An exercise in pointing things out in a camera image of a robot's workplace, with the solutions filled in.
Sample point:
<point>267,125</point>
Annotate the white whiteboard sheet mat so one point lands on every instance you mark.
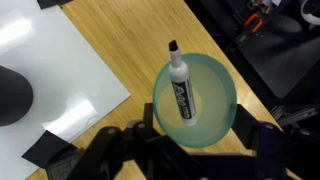
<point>73,87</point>

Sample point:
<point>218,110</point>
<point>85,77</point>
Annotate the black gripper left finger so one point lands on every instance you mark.
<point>148,116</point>

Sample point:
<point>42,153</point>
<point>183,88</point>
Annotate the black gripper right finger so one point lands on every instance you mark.
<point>246,128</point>

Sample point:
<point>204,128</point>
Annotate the black Nvidia water bottle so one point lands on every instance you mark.
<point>16,96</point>

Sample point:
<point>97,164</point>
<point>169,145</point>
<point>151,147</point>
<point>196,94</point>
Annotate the aluminium extrusion rail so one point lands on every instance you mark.
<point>291,114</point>

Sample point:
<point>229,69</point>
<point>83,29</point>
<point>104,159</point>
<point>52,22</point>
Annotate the orange handled clamp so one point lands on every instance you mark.
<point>253,23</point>

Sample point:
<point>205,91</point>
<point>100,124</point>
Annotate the black Expo dry-erase marker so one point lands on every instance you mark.
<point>181,83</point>

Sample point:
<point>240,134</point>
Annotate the black tape square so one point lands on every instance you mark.
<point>50,3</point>

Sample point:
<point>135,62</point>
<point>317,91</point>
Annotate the teal translucent plastic cup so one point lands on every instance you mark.
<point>215,102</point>

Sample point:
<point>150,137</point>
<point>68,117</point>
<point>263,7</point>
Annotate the black tape piece lower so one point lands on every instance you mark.
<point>46,149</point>

